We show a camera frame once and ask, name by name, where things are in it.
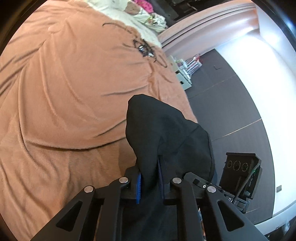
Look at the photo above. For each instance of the bear print pillow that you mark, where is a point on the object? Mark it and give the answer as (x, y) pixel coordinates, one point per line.
(131, 8)

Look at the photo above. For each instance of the right pink curtain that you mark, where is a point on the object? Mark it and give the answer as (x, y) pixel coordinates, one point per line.
(210, 28)

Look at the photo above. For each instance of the cream bed sheet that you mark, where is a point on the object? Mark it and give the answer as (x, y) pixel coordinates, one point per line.
(116, 11)

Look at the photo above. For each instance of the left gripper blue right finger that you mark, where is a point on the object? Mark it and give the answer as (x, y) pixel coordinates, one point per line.
(163, 187)

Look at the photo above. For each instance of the brown blanket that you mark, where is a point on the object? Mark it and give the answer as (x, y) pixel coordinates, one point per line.
(67, 75)

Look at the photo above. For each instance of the white nightstand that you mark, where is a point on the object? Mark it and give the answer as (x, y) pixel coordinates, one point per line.
(181, 75)

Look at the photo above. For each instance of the striped bag on nightstand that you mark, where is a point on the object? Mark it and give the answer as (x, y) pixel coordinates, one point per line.
(193, 64)

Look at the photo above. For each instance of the white patterned cloth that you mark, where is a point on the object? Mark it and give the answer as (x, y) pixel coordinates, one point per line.
(157, 22)

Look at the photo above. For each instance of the black shorts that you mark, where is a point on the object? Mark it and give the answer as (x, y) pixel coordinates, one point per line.
(154, 128)

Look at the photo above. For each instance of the pink fluffy item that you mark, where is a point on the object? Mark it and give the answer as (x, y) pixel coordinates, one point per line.
(145, 5)

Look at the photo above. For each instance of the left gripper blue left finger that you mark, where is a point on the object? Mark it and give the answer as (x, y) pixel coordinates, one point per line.
(136, 180)

